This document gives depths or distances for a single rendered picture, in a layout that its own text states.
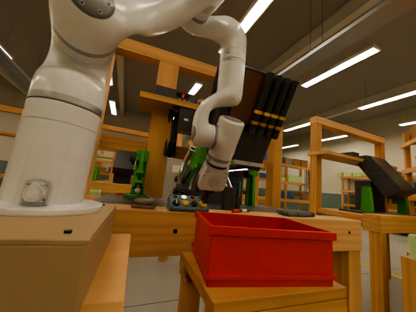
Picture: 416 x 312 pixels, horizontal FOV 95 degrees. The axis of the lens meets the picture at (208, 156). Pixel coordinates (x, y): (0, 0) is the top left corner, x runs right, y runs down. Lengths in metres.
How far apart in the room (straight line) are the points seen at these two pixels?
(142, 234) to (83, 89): 0.48
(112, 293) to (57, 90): 0.33
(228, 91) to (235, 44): 0.17
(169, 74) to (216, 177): 1.01
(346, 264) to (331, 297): 0.71
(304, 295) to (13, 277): 0.48
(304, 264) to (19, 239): 0.50
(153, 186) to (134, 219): 0.62
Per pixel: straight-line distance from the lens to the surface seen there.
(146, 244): 0.73
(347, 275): 1.32
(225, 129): 0.58
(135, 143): 1.41
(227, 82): 0.66
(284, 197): 6.94
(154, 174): 1.31
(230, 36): 0.75
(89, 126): 0.43
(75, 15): 0.45
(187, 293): 0.64
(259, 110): 0.99
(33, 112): 0.43
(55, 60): 0.55
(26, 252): 0.27
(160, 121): 1.37
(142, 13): 0.54
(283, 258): 0.51
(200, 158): 0.99
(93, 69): 0.55
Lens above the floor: 1.00
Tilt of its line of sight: 9 degrees up
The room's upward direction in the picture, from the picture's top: 6 degrees clockwise
